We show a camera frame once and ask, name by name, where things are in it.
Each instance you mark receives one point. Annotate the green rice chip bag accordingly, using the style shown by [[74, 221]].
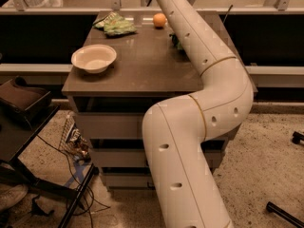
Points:
[[176, 41]]

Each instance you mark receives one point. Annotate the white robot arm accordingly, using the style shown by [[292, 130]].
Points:
[[174, 129]]

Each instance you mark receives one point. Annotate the white paper bowl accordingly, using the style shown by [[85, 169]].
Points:
[[94, 58]]

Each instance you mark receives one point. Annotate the small green snack bag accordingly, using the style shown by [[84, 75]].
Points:
[[114, 25]]

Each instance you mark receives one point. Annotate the top grey drawer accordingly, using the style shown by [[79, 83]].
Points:
[[130, 126]]

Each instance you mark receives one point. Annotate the grey drawer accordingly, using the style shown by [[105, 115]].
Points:
[[127, 181], [136, 157], [130, 126]]

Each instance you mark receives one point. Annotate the grey drawer cabinet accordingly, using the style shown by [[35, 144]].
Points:
[[148, 69]]

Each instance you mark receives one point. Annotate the middle grey drawer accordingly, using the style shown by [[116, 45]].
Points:
[[136, 157]]

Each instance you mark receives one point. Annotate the bottom grey drawer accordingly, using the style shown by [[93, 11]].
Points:
[[127, 181]]

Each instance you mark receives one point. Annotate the orange ball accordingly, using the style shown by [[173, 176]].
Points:
[[159, 20]]

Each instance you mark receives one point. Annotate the brown box on table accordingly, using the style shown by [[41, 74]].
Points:
[[22, 101]]

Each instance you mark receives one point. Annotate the black side table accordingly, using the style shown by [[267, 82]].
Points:
[[14, 139]]

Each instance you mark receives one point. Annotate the black stand leg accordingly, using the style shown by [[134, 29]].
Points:
[[272, 208]]

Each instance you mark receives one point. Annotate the white shoe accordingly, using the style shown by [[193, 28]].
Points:
[[12, 196]]

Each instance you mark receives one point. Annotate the wire basket with snacks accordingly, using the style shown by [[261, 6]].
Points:
[[72, 142]]

